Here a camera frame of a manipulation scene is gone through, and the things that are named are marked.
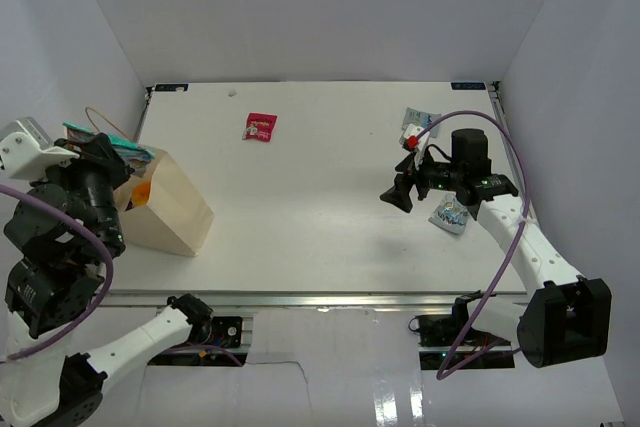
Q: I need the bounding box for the small pink snack packet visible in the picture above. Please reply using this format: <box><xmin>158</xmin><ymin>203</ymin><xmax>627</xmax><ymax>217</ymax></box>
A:
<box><xmin>242</xmin><ymin>113</ymin><xmax>277</xmax><ymax>143</ymax></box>

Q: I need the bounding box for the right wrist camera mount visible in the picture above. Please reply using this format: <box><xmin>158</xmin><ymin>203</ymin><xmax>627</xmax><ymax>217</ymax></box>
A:
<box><xmin>399</xmin><ymin>124</ymin><xmax>430</xmax><ymax>168</ymax></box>

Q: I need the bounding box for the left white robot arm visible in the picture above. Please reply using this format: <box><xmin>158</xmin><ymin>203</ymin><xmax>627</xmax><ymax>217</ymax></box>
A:
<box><xmin>1</xmin><ymin>132</ymin><xmax>213</xmax><ymax>426</ymax></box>

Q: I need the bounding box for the beige paper bag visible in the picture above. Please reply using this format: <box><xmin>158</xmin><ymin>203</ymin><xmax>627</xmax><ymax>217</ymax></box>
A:
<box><xmin>114</xmin><ymin>147</ymin><xmax>214</xmax><ymax>257</ymax></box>

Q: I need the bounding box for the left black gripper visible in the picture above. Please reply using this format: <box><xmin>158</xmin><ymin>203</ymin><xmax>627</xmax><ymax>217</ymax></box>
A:
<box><xmin>34</xmin><ymin>128</ymin><xmax>138</xmax><ymax>253</ymax></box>

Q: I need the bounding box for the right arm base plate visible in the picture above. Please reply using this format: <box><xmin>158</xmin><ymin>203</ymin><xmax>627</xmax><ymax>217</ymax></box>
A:
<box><xmin>407</xmin><ymin>314</ymin><xmax>515</xmax><ymax>371</ymax></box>

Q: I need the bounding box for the grey snack packet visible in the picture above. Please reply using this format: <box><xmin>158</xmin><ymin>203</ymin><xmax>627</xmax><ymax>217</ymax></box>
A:
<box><xmin>401</xmin><ymin>107</ymin><xmax>441</xmax><ymax>139</ymax></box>
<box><xmin>429</xmin><ymin>193</ymin><xmax>470</xmax><ymax>235</ymax></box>

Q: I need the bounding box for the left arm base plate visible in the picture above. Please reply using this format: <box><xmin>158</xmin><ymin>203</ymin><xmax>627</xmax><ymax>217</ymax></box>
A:
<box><xmin>148</xmin><ymin>316</ymin><xmax>247</xmax><ymax>367</ymax></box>

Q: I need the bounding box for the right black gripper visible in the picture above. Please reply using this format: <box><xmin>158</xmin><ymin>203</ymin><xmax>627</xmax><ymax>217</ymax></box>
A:
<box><xmin>381</xmin><ymin>145</ymin><xmax>464</xmax><ymax>213</ymax></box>

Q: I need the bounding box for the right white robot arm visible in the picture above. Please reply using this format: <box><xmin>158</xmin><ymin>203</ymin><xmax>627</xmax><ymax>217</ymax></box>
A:
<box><xmin>380</xmin><ymin>125</ymin><xmax>612</xmax><ymax>368</ymax></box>

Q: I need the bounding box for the aluminium table rail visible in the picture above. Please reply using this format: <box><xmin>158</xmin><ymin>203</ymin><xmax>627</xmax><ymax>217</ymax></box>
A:
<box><xmin>99</xmin><ymin>290</ymin><xmax>531</xmax><ymax>309</ymax></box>

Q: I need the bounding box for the orange mango candy bag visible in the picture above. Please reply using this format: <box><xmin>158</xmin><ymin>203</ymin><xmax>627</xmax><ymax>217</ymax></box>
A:
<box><xmin>130</xmin><ymin>182</ymin><xmax>151</xmax><ymax>208</ymax></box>

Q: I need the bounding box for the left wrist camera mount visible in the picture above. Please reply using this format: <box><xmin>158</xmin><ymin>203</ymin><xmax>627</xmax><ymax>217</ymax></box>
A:
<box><xmin>1</xmin><ymin>117</ymin><xmax>79</xmax><ymax>182</ymax></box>

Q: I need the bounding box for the teal snack packet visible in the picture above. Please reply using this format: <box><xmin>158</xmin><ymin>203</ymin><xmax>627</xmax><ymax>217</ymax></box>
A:
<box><xmin>63</xmin><ymin>122</ymin><xmax>155</xmax><ymax>176</ymax></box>

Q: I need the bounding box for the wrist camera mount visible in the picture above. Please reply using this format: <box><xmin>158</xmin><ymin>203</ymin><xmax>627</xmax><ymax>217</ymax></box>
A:
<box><xmin>1</xmin><ymin>117</ymin><xmax>79</xmax><ymax>182</ymax></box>
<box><xmin>399</xmin><ymin>124</ymin><xmax>430</xmax><ymax>168</ymax></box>

